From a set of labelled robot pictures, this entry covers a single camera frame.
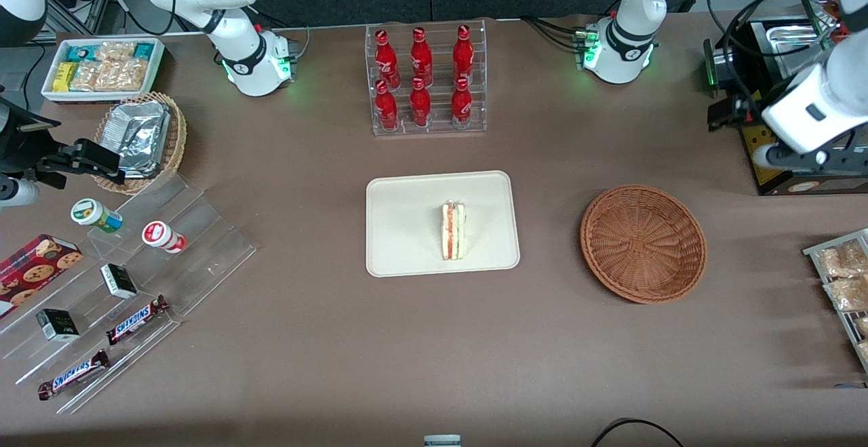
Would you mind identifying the cream rectangular tray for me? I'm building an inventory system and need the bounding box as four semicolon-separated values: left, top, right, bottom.
366;170;521;278

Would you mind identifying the small black box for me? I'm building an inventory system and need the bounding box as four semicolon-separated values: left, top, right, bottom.
100;263;138;300
35;308;81;343

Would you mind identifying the clear bag of crackers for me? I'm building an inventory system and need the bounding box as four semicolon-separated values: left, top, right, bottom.
95;41;136;65
69;60;102;92
96;59;149;92

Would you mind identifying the metal wire tray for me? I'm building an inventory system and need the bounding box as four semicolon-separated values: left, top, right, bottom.
802;229;868;373

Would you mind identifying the red cola bottle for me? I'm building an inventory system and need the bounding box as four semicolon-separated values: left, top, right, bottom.
374;29;401;90
410;27;433;87
451;77;473;129
452;24;475;85
375;80;399;131
410;77;432;128

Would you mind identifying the black looped cable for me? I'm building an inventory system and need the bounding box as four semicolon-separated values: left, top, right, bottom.
590;418;686;447

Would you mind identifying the black base cable bundle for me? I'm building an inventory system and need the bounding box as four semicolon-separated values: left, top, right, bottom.
521;16;588;52

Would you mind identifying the clear acrylic bottle rack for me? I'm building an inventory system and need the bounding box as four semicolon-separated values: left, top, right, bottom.
365;20;488;137

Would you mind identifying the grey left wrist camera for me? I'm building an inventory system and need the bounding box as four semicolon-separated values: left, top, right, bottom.
755;136;868;175

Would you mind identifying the triangular sandwich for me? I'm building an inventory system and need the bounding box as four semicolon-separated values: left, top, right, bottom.
441;199;468;261

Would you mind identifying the green lidded cup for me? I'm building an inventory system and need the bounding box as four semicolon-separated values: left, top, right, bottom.
71;198;124;234

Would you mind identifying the white rectangular snack bin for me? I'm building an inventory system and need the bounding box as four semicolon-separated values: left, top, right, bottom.
41;37;166;104

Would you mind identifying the silver foil pack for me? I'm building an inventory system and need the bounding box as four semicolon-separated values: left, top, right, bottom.
121;161;163;180
102;100;172;171

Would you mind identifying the tan wicker basket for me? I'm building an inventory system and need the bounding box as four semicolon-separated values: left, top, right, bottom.
93;92;188;195

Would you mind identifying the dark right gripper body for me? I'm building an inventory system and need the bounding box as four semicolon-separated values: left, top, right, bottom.
0;93;62;179

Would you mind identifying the clear acrylic step display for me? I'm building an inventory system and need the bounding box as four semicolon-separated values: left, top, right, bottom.
0;172;257;415

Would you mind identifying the black glass food warmer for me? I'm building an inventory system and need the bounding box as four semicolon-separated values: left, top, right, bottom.
703;0;868;197

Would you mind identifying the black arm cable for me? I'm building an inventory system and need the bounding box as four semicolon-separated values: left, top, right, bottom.
704;0;842;122

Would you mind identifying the brown round wicker basket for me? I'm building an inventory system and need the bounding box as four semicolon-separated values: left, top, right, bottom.
580;184;708;305

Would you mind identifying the red tartan cookie box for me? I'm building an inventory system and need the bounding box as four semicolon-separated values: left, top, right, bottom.
0;233;83;319

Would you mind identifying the red lidded cup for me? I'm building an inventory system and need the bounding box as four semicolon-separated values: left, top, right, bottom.
141;220;187;254

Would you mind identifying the Snickers bar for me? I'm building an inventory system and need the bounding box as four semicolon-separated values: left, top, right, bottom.
37;349;111;401
105;294;170;346

